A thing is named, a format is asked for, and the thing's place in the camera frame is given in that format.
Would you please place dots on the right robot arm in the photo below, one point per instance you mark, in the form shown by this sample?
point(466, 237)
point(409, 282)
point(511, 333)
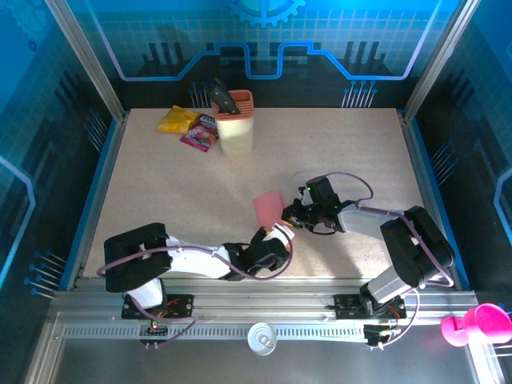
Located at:
point(360, 222)

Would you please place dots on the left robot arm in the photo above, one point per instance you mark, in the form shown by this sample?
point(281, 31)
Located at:
point(200, 264)

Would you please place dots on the white round lid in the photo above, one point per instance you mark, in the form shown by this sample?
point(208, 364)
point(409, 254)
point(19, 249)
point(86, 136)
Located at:
point(262, 340)

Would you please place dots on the cream knife block orange top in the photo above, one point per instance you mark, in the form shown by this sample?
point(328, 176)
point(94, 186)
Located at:
point(238, 136)

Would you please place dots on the red snack bag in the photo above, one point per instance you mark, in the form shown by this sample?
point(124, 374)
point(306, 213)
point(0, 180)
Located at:
point(200, 134)

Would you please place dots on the small circuit board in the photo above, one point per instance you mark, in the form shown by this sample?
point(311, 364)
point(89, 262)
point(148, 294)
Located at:
point(154, 329)
point(376, 334)

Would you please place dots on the yellow snack bag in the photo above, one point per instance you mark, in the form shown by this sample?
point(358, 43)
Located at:
point(176, 120)

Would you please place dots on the magenta plastic holder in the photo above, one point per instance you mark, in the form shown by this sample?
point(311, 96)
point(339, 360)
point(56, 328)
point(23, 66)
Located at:
point(488, 320)

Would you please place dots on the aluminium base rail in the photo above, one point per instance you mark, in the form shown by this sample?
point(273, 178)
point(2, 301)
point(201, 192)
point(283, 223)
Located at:
point(260, 300)

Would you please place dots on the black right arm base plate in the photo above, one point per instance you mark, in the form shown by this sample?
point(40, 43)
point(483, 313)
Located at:
point(346, 306)

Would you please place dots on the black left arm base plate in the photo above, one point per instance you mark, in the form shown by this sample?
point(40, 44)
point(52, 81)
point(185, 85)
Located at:
point(182, 306)

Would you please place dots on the aluminium side rail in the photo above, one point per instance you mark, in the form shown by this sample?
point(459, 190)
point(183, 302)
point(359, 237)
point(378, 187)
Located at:
point(102, 192)
point(426, 192)

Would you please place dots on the aluminium frame post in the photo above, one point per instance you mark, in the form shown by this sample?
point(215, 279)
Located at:
point(440, 60)
point(86, 60)

